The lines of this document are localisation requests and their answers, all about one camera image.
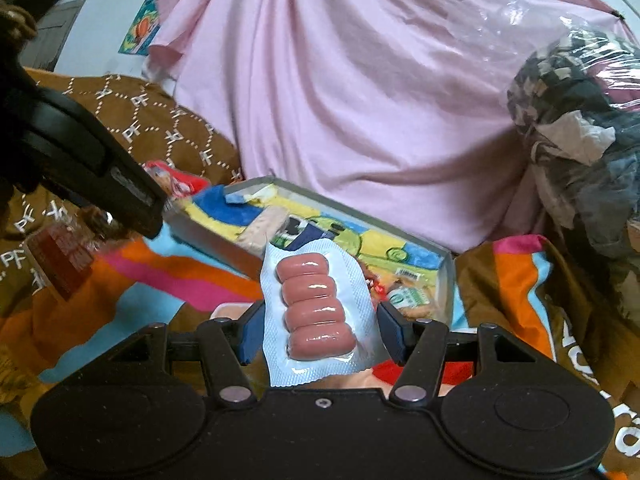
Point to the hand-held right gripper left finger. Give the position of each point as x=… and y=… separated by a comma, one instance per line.
x=250, y=331

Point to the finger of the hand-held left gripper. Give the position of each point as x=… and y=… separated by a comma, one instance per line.
x=135, y=200

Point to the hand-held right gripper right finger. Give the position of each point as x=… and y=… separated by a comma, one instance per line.
x=392, y=332

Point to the clear green-label cake packet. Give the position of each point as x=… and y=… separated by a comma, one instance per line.
x=407, y=300

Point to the yellow snack packet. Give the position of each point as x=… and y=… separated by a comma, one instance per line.
x=400, y=270

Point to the white sausage packet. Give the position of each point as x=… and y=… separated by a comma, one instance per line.
x=315, y=300

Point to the shallow grey box printed lining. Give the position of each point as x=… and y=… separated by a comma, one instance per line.
x=210, y=240

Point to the red bread packet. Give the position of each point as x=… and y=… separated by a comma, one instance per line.
x=62, y=255

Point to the white cracker packet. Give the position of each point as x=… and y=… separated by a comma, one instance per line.
x=262, y=230

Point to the red cartoon snack packet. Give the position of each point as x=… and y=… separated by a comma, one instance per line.
x=175, y=177

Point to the brown patterned blanket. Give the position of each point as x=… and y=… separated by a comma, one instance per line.
x=165, y=130

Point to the grey door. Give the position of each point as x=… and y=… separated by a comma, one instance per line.
x=55, y=35

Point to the colourful cartoon printed blanket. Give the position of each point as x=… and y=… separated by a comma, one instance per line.
x=500, y=285

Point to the pink cloth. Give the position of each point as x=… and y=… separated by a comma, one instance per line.
x=350, y=85

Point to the clear plastic bag of clothes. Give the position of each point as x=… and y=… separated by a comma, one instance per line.
x=565, y=125

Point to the wall poster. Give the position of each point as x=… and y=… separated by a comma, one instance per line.
x=142, y=30

